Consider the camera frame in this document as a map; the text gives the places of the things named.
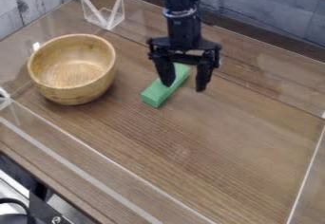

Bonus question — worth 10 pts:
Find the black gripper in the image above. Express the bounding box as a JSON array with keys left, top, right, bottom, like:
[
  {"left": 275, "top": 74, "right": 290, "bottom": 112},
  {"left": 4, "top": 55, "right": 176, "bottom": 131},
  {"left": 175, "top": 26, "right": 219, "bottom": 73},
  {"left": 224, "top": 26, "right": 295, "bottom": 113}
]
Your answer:
[{"left": 147, "top": 9, "right": 222, "bottom": 92}]

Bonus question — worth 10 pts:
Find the green rectangular block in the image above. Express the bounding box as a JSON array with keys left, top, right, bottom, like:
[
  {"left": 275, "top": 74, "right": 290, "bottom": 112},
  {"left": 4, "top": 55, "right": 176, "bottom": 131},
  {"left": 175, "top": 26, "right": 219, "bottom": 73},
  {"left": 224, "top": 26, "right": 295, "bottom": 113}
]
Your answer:
[{"left": 140, "top": 64, "right": 190, "bottom": 108}]

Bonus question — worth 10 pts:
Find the wooden bowl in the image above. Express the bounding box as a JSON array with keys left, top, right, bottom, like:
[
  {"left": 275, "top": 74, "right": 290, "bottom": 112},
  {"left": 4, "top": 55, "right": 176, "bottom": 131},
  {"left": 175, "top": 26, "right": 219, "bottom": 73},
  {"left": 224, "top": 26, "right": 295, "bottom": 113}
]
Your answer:
[{"left": 26, "top": 33, "right": 116, "bottom": 105}]

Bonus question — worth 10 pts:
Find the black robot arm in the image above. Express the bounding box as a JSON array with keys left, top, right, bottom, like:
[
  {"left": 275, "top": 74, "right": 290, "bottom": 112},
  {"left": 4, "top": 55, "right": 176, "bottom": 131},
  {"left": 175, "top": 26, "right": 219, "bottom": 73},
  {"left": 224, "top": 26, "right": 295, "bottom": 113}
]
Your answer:
[{"left": 147, "top": 0, "right": 222, "bottom": 92}]

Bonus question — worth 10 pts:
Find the clear acrylic corner bracket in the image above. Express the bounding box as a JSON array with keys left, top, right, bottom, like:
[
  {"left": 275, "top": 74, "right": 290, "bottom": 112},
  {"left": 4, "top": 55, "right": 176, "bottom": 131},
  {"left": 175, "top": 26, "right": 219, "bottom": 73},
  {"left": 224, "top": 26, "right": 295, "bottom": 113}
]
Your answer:
[{"left": 80, "top": 0, "right": 124, "bottom": 30}]

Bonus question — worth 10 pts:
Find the black metal mount bracket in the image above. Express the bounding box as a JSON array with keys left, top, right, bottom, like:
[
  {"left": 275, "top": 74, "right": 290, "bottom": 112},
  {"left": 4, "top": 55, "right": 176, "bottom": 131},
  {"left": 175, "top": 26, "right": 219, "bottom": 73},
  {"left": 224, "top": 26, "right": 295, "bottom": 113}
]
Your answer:
[{"left": 29, "top": 193, "right": 63, "bottom": 224}]

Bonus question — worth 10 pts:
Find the black cable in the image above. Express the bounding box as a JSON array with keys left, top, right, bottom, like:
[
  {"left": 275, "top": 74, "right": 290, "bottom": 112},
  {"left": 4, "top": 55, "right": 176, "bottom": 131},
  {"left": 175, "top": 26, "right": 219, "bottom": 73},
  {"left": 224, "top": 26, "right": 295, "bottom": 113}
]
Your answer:
[{"left": 0, "top": 196, "right": 33, "bottom": 224}]

